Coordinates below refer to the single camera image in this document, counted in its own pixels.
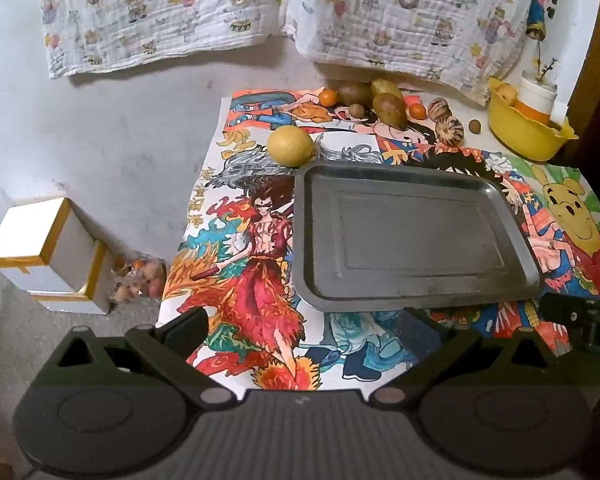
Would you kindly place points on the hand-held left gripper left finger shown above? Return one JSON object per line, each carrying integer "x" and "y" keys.
{"x": 190, "y": 327}

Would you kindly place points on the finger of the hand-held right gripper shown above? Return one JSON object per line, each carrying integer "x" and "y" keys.
{"x": 567, "y": 312}

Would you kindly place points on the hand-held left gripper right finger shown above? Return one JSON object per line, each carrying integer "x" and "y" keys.
{"x": 420, "y": 332}

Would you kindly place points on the grey metal tray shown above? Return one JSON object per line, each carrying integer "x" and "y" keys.
{"x": 415, "y": 240}

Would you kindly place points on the striped round melon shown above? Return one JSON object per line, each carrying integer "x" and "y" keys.
{"x": 449, "y": 131}
{"x": 438, "y": 108}

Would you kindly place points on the large round yellow citrus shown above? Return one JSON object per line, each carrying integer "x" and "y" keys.
{"x": 290, "y": 146}

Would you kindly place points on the small brown nut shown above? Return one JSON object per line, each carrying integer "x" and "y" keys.
{"x": 475, "y": 126}

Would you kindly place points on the small orange tangerine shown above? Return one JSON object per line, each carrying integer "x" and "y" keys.
{"x": 328, "y": 97}
{"x": 417, "y": 110}

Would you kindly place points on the brown pointed mango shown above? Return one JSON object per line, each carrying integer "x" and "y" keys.
{"x": 390, "y": 112}

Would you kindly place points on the small brown round fruit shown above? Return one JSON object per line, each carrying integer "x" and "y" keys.
{"x": 356, "y": 110}

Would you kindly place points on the round brown kiwi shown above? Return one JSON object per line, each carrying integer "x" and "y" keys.
{"x": 354, "y": 92}

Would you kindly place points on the clear bag of fruit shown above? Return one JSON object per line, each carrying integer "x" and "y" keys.
{"x": 137, "y": 277}

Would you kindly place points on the colourful cartoon table cloth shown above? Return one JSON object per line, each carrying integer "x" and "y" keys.
{"x": 260, "y": 280}

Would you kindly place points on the white box with yellow tape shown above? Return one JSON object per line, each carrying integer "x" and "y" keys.
{"x": 92, "y": 295}
{"x": 30, "y": 232}

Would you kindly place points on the yellow plastic bowl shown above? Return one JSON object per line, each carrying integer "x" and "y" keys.
{"x": 525, "y": 137}

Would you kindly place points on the white and orange cup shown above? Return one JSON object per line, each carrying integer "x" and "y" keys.
{"x": 535, "y": 97}

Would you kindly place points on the yellow apple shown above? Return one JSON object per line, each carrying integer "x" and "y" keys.
{"x": 506, "y": 94}

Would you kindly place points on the cartoon children drawing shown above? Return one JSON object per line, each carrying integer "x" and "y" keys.
{"x": 260, "y": 110}

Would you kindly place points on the dry plant twig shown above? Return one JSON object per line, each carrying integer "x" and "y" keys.
{"x": 542, "y": 67}

